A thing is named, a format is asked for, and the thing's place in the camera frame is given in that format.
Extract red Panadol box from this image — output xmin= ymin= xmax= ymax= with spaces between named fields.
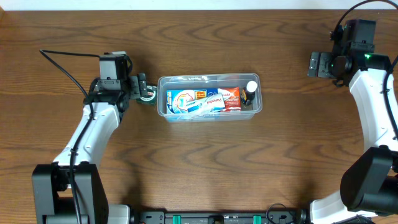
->
xmin=218 ymin=87 xmax=241 ymax=112

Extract green Zam-Buk ointment box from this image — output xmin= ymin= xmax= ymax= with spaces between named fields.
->
xmin=136 ymin=85 xmax=158 ymax=106

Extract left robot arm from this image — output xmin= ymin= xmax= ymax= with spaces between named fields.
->
xmin=32 ymin=73 xmax=147 ymax=224

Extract dark bottle white cap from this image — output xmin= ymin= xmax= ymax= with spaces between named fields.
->
xmin=240 ymin=81 xmax=258 ymax=106

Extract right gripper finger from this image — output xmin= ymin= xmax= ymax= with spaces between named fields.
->
xmin=317 ymin=52 xmax=332 ymax=78
xmin=307 ymin=52 xmax=320 ymax=78

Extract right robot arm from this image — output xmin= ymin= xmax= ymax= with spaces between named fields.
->
xmin=308 ymin=19 xmax=397 ymax=223

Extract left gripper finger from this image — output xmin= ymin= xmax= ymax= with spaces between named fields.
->
xmin=137 ymin=73 xmax=147 ymax=97
xmin=129 ymin=76 xmax=139 ymax=100

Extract blue Cool Fever box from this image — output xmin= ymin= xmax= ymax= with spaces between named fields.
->
xmin=166 ymin=88 xmax=218 ymax=114

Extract clear plastic container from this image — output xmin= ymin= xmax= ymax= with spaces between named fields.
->
xmin=157 ymin=73 xmax=262 ymax=122

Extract white Panadol box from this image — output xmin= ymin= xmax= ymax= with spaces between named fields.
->
xmin=185 ymin=93 xmax=225 ymax=114

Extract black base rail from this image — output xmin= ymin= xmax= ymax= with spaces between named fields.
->
xmin=108 ymin=203 xmax=312 ymax=224

